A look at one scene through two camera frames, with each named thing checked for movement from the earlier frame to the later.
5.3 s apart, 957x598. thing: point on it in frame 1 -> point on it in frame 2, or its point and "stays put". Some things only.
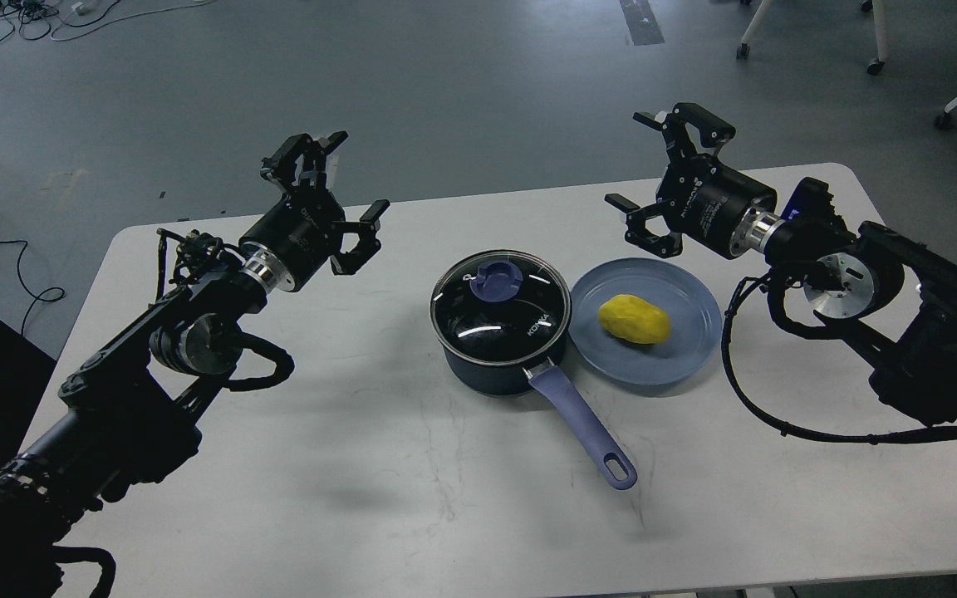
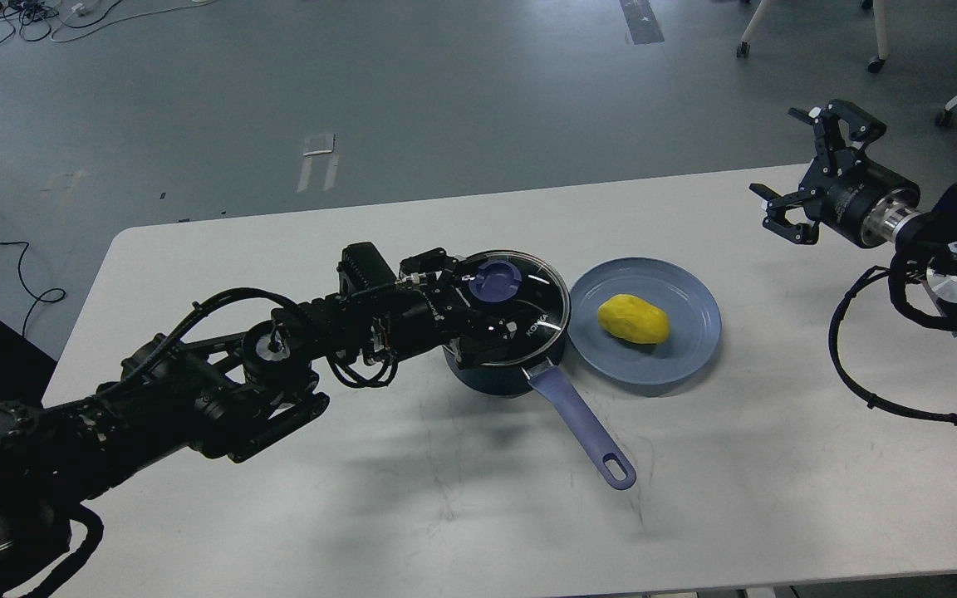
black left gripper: (287, 244) -> (430, 301)
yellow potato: (632, 319) stays put
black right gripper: (698, 193) -> (844, 187)
